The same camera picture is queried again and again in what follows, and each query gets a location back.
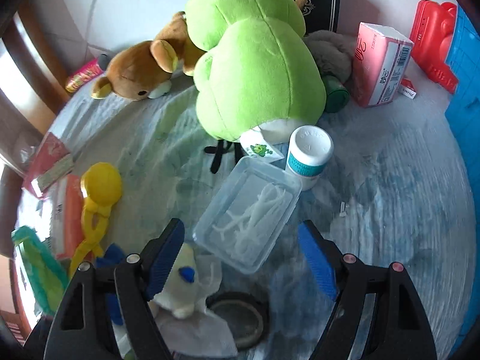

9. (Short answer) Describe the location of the yellow plastic clip toy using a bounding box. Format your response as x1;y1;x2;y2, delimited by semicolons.
68;163;122;278

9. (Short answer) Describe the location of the red snack can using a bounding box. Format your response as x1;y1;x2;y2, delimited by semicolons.
65;54;111;94

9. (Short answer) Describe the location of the brown bear plush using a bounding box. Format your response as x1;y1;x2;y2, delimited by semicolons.
91;11;204;101

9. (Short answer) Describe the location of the large green plush toy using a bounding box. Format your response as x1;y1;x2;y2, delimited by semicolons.
185;0;326;143

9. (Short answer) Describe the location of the grey fluffy plush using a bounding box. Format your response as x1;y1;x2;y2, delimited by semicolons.
304;30;356;84

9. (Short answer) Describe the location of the clear plastic floss box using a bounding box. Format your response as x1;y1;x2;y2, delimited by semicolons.
193;157;302;275

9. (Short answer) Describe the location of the small white teal-label bottle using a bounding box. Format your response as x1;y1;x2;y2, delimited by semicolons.
286;125;335;191

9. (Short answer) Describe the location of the green tin can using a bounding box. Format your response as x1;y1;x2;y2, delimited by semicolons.
322;75;350;113

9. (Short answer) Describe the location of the red plastic case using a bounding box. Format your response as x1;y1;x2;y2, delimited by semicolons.
409;0;458;94

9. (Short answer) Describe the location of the black tape roll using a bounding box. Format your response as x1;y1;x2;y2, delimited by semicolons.
207;292;270;352

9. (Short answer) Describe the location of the pink tissue pack box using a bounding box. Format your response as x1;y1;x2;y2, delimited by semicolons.
352;22;413;107

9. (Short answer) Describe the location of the blue plastic storage crate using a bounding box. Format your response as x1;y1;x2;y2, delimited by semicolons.
445;7;479;354

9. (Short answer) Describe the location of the pink toothpaste box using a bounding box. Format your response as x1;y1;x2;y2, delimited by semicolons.
47;174;84;260

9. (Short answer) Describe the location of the red paper packet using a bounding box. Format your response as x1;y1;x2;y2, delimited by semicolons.
23;133;73;199

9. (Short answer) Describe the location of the small red white box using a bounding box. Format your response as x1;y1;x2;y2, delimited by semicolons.
398;77;416;99

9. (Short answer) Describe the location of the small white bear plush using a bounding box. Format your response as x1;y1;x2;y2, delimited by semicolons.
153;243;199;320

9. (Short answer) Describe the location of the green snack bag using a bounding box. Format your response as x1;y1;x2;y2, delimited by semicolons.
11;226;69;316

